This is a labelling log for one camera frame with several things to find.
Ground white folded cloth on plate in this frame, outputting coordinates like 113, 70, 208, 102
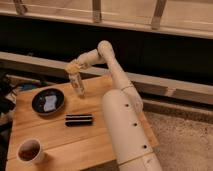
44, 95, 57, 112

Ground wooden rail beam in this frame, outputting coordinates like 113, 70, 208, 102
0, 52, 213, 105

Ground wooden cutting board table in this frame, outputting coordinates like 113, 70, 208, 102
5, 74, 160, 171

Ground white labelled bottle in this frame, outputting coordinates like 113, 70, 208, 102
69, 73, 84, 96

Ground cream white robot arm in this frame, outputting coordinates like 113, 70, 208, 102
65, 40, 163, 171

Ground black round plate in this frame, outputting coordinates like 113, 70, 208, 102
32, 88, 65, 116

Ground black rectangular block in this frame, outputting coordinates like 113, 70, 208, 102
65, 114, 93, 127

